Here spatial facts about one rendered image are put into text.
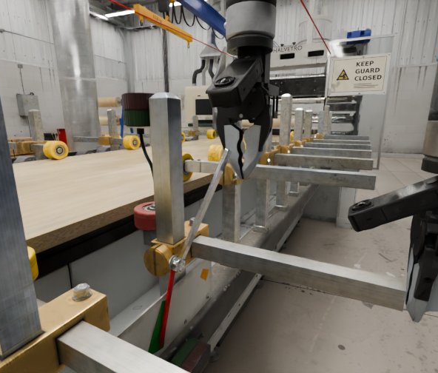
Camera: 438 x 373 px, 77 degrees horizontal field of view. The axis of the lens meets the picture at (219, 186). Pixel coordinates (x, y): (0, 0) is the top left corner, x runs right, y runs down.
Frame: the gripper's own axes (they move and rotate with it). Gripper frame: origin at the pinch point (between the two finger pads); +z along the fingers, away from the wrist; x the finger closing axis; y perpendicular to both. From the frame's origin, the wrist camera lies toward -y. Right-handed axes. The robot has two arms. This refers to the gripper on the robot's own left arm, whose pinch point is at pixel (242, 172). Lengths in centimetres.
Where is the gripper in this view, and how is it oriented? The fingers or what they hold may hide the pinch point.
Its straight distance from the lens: 45.8
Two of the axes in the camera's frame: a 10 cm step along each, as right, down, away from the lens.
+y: 4.6, -2.1, 8.6
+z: 0.0, 9.7, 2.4
